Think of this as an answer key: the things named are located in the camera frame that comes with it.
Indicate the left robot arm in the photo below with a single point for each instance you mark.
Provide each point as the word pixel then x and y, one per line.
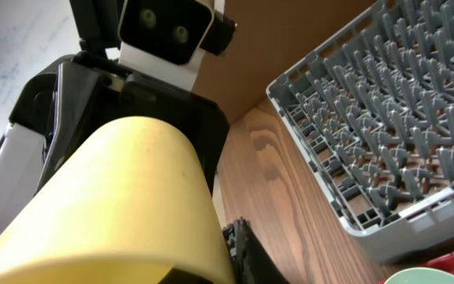
pixel 34 34

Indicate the yellow plastic cup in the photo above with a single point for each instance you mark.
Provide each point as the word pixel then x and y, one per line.
pixel 131 205

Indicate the green plastic bowl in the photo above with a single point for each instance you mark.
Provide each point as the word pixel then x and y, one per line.
pixel 421 275

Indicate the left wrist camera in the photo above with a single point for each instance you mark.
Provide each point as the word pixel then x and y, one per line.
pixel 167 39

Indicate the grey dishwasher rack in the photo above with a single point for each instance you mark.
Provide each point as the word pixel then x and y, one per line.
pixel 372 112

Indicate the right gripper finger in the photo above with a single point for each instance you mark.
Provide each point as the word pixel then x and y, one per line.
pixel 251 262

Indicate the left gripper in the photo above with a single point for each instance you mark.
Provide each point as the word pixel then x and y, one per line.
pixel 77 94

